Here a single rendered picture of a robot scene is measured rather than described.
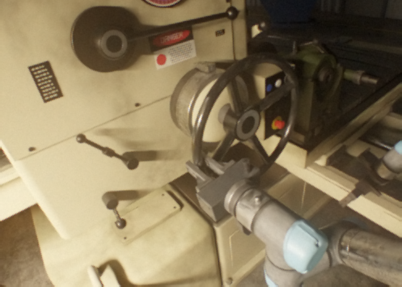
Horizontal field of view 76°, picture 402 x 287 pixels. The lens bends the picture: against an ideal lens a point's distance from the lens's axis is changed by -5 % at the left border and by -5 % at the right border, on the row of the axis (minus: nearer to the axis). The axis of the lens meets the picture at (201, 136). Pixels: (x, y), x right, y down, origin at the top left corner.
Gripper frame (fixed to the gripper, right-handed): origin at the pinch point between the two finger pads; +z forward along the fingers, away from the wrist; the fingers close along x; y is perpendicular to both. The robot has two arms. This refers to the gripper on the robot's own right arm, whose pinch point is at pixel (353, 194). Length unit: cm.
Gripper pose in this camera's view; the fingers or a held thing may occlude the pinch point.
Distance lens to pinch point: 118.0
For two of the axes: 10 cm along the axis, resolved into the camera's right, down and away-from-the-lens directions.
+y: 5.4, 7.1, -4.5
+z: -2.2, 6.4, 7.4
